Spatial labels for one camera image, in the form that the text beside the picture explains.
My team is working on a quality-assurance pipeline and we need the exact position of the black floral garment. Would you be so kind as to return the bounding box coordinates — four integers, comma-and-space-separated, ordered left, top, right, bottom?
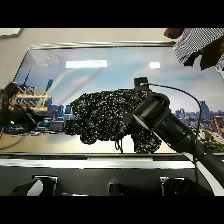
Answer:
63, 87, 164, 155

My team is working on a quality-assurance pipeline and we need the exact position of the black white checked garment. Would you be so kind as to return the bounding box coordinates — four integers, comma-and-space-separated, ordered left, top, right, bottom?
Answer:
172, 27, 224, 73

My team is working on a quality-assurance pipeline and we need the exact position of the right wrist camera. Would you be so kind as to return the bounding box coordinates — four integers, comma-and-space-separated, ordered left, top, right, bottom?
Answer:
133, 76, 150, 97

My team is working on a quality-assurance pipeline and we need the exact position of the silver frame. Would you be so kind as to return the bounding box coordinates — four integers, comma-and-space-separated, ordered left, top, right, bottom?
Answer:
0, 152, 224, 197

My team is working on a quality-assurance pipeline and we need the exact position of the black cable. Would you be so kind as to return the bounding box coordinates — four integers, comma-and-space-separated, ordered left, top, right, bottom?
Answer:
147, 83, 203, 197

